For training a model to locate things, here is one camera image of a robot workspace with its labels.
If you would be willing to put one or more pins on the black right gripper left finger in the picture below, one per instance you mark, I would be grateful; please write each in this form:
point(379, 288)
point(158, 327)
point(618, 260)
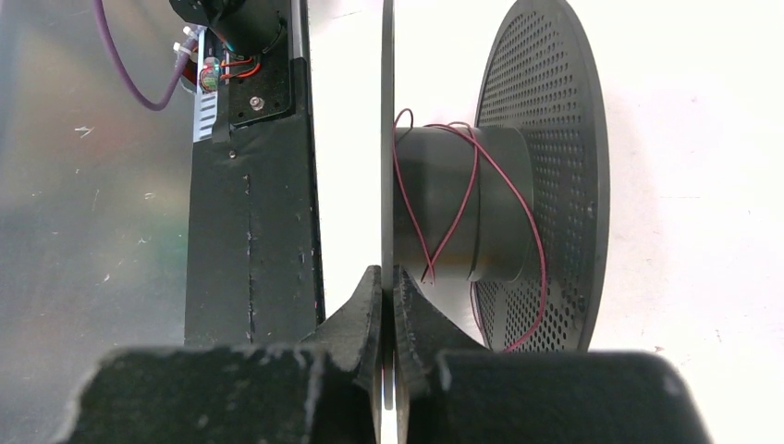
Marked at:
point(322, 389)

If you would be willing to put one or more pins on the dark grey perforated spool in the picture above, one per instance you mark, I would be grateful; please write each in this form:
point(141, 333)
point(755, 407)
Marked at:
point(503, 222)

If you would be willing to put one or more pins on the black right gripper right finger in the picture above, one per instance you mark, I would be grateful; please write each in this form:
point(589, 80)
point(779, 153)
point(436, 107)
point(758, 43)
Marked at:
point(450, 389)

